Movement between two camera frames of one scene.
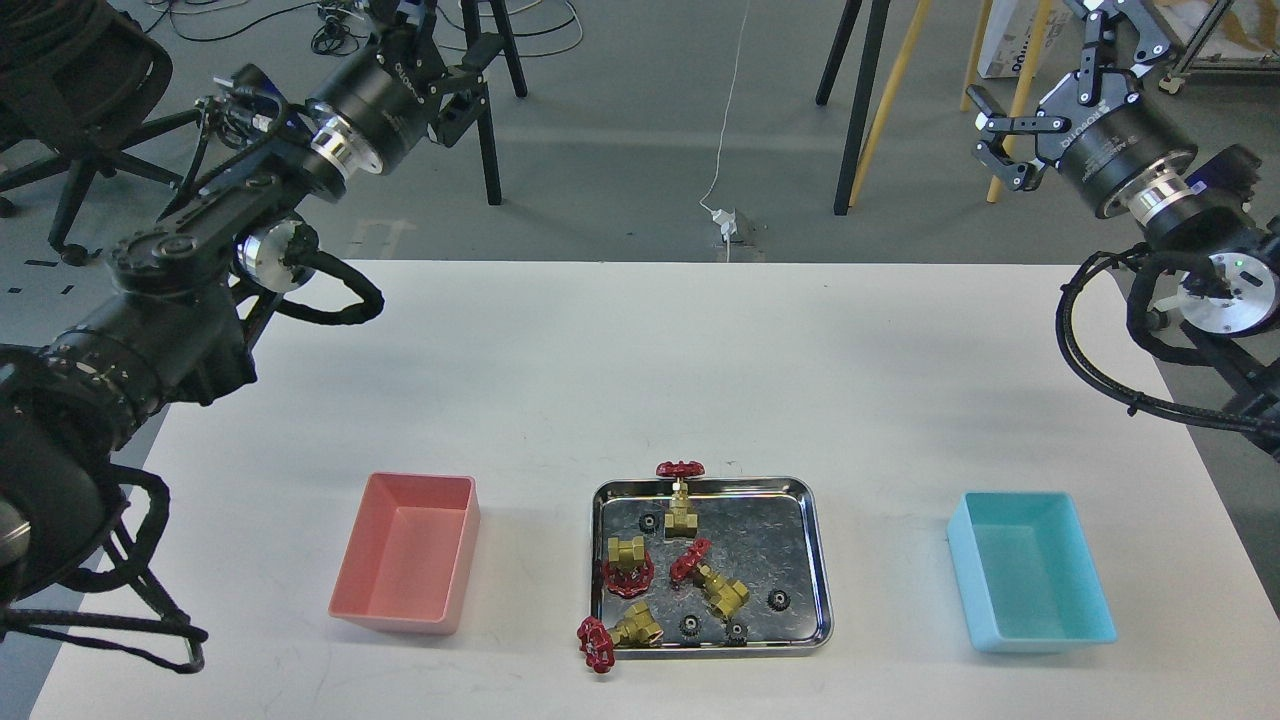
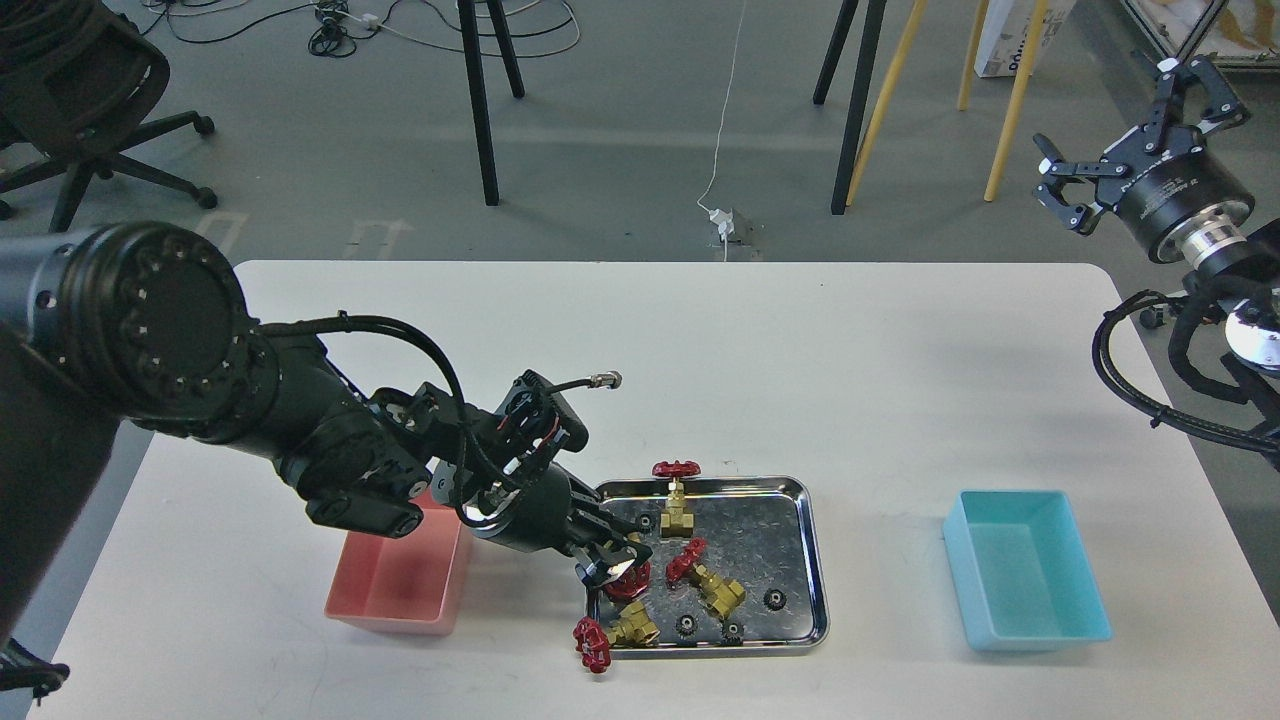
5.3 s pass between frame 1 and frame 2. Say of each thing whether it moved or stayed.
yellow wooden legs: stayed
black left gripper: moved
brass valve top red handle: stayed
